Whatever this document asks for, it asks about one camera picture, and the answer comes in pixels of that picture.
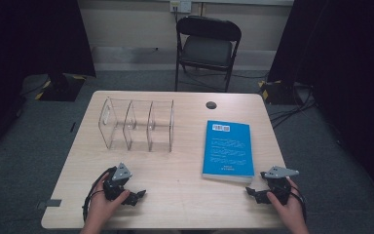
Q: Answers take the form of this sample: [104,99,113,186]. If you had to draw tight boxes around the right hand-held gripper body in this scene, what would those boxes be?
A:
[260,165,300,206]

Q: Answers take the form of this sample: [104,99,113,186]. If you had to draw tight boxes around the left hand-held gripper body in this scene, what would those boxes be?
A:
[102,162,133,202]

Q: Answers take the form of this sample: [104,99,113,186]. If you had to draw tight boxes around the blue book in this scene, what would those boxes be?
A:
[202,119,256,185]

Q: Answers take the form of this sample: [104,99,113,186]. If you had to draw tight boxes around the clear acrylic book rack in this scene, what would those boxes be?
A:
[97,96,175,153]

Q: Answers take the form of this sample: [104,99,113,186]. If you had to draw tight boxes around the person's left hand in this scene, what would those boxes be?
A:
[86,179,131,226]

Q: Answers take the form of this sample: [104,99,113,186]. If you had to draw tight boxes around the person's right hand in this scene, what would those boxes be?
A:
[266,176,306,226]

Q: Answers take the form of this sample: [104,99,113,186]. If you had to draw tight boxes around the grey tape piece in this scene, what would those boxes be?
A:
[37,198,62,211]

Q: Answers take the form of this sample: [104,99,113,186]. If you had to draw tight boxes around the black stand base striped tape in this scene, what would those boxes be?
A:
[257,79,304,106]
[34,72,87,102]

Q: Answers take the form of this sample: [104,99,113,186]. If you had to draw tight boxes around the black curtain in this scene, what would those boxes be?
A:
[0,0,97,164]
[267,0,374,209]

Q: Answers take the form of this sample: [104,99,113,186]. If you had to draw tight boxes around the black folding chair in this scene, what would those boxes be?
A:
[174,15,243,94]

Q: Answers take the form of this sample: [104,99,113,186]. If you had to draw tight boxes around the right hand-held gripper black cable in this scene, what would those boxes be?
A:
[288,185,308,223]

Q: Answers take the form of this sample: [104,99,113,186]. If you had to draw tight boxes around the black floor cables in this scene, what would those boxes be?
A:
[268,82,318,130]

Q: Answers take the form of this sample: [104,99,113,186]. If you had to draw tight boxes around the white wall outlet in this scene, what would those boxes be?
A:
[169,0,193,15]

